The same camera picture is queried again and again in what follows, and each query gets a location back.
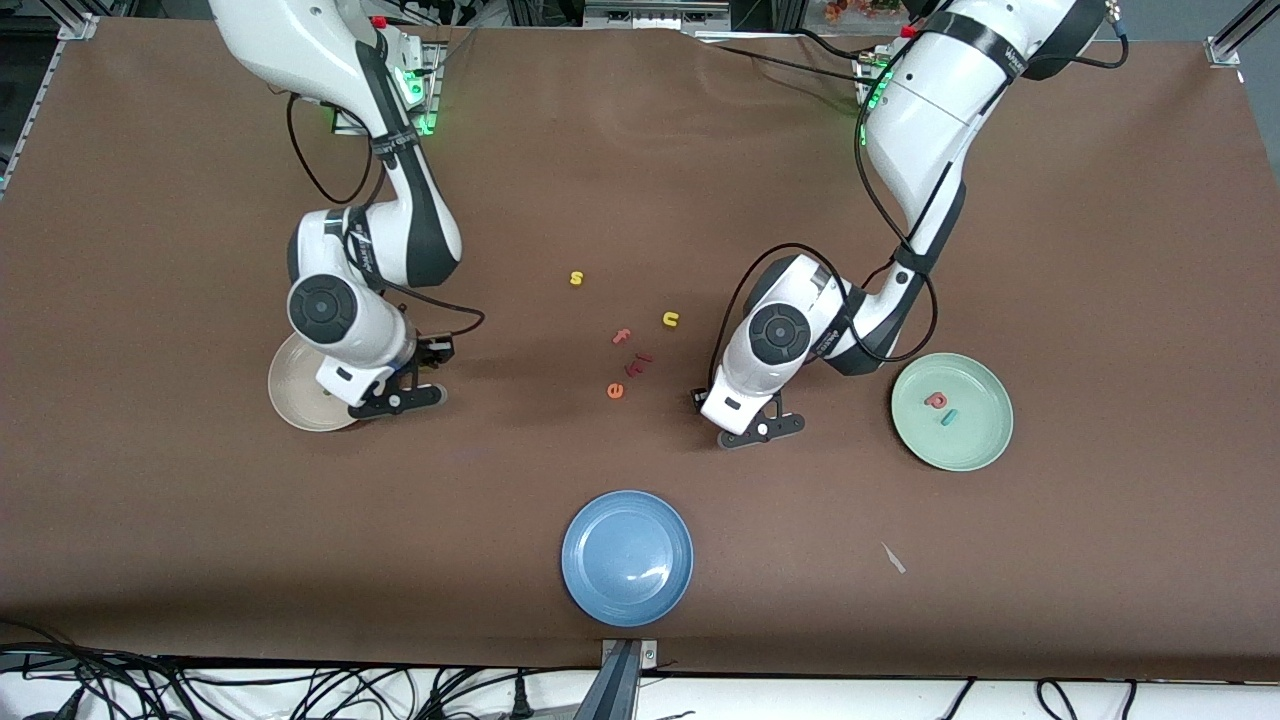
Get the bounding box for beige brown plate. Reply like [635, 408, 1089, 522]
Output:
[267, 332, 371, 433]

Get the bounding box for blue plate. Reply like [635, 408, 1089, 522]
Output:
[560, 489, 695, 629]

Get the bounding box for brown table cover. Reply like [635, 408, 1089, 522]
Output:
[0, 18, 1280, 681]

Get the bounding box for pale green plate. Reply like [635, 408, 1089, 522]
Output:
[890, 352, 1015, 473]

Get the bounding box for grey equipment box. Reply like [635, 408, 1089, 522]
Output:
[585, 0, 731, 31]

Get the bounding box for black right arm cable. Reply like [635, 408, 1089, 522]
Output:
[286, 90, 487, 346]

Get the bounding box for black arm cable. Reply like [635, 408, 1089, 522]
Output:
[286, 90, 487, 346]
[708, 100, 941, 393]

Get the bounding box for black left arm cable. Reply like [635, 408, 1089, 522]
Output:
[708, 100, 941, 393]

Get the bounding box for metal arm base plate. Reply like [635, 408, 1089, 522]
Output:
[332, 40, 441, 136]

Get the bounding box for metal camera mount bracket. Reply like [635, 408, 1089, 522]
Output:
[598, 638, 661, 720]

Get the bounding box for black cable on table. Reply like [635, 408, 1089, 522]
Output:
[790, 28, 869, 61]
[712, 44, 873, 89]

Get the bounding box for aluminium frame profile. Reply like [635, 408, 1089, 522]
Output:
[1205, 0, 1280, 66]
[0, 0, 101, 191]

